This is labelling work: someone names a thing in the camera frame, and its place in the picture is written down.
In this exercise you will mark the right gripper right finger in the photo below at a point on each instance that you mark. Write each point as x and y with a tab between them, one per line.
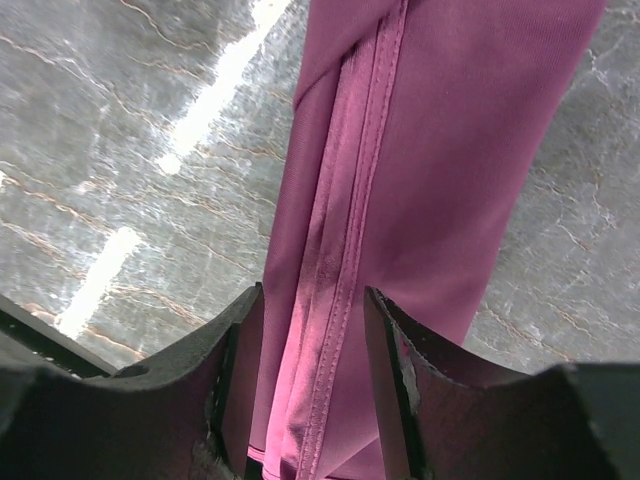
446	413

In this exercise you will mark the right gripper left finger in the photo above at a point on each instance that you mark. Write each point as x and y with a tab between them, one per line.
184	412

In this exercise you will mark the purple cloth napkin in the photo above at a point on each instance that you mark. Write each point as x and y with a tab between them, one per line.
415	124

